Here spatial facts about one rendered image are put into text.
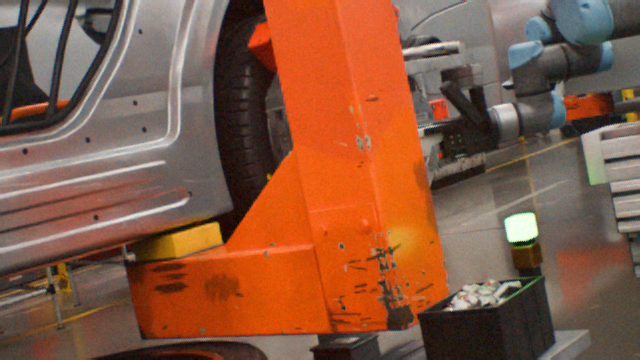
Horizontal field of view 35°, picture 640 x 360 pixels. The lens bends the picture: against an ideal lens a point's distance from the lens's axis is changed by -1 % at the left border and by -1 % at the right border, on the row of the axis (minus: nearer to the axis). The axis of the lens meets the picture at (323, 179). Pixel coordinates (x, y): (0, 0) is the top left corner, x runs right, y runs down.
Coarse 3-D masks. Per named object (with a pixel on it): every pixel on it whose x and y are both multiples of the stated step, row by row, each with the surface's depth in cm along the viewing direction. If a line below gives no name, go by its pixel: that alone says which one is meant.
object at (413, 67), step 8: (440, 56) 232; (448, 56) 234; (456, 56) 237; (464, 56) 240; (472, 56) 243; (408, 64) 221; (416, 64) 224; (424, 64) 226; (432, 64) 229; (440, 64) 231; (448, 64) 234; (456, 64) 237; (464, 64) 239; (408, 72) 221; (416, 72) 223; (424, 72) 226
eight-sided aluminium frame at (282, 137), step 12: (276, 72) 225; (276, 84) 222; (408, 84) 258; (420, 84) 258; (276, 96) 219; (276, 108) 220; (276, 120) 221; (276, 132) 221; (288, 132) 219; (276, 144) 222; (288, 144) 221; (432, 156) 258; (432, 168) 258
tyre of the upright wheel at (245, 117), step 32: (224, 32) 242; (224, 64) 230; (256, 64) 224; (224, 96) 225; (256, 96) 223; (224, 128) 223; (256, 128) 222; (224, 160) 224; (256, 160) 220; (256, 192) 221; (224, 224) 232
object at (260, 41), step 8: (264, 24) 222; (256, 32) 222; (264, 32) 220; (256, 40) 220; (264, 40) 218; (248, 48) 221; (256, 48) 220; (264, 48) 219; (272, 48) 218; (256, 56) 223; (264, 56) 222; (272, 56) 221; (264, 64) 224; (272, 64) 223; (272, 72) 226
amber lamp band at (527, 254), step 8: (512, 248) 175; (520, 248) 174; (528, 248) 173; (536, 248) 174; (512, 256) 175; (520, 256) 174; (528, 256) 173; (536, 256) 174; (520, 264) 174; (528, 264) 173; (536, 264) 174
